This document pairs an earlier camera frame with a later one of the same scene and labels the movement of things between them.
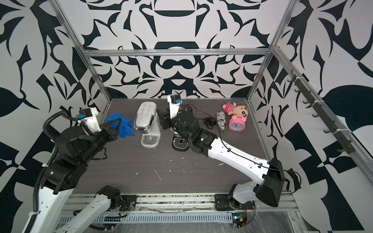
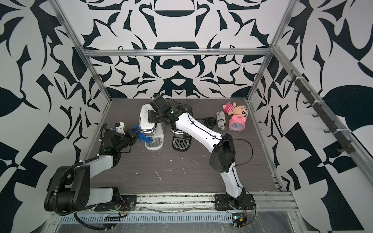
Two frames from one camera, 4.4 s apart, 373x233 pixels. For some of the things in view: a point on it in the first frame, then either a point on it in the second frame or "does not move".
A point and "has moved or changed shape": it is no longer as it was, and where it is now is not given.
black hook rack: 346,141 does not move
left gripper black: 111,133 -> 130,133
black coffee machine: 180,141 does not move
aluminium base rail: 158,203 does not move
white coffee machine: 147,121 has moved or changed shape
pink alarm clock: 236,124 does not move
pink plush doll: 233,109 does not move
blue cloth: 126,129 -> 141,136
